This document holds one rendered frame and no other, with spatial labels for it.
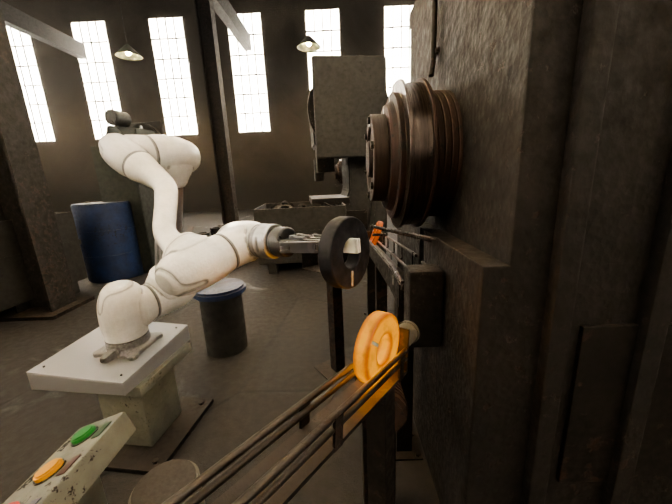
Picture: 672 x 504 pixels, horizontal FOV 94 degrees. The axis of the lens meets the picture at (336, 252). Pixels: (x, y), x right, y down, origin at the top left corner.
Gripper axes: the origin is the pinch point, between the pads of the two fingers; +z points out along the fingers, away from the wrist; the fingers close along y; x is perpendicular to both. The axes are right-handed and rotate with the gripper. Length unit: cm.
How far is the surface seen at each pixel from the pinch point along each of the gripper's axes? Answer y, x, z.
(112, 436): 39, -31, -30
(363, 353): 7.4, -19.6, 7.4
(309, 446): 26.6, -23.8, 9.3
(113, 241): -80, -28, -365
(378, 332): 2.9, -17.0, 8.5
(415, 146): -30.3, 20.8, 4.5
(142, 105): -497, 319, -1102
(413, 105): -33.7, 31.8, 3.0
